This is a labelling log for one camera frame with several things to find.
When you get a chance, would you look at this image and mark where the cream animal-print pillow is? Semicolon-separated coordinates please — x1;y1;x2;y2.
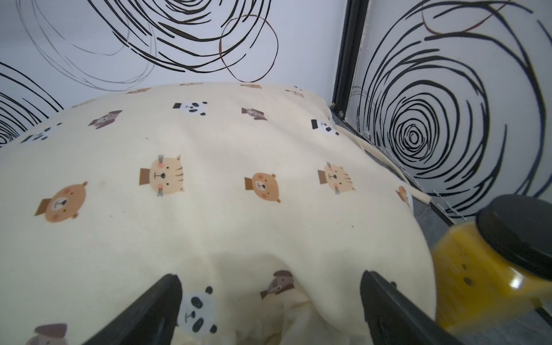
1;83;436;344

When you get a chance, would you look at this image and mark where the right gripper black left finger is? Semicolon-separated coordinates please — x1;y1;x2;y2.
85;274;183;345

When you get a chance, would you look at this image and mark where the yellow jar with black lid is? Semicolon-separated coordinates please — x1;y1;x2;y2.
432;194;551;335

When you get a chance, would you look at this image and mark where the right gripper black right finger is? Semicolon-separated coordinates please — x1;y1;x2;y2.
360;271;461;345

